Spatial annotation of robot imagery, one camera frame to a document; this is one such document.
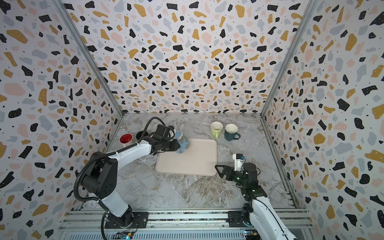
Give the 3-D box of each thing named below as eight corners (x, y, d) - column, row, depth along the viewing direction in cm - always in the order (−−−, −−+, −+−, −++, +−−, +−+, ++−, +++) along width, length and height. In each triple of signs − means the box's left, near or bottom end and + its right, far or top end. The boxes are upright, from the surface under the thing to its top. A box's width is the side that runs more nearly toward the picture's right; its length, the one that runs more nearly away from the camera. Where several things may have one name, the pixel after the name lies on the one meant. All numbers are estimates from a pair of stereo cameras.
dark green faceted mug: (224, 143, 106) (226, 133, 97) (223, 133, 112) (225, 123, 103) (237, 143, 106) (240, 134, 97) (235, 133, 112) (238, 123, 103)
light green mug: (207, 138, 109) (207, 129, 101) (213, 128, 115) (214, 119, 107) (216, 142, 106) (218, 134, 99) (223, 132, 112) (224, 123, 105)
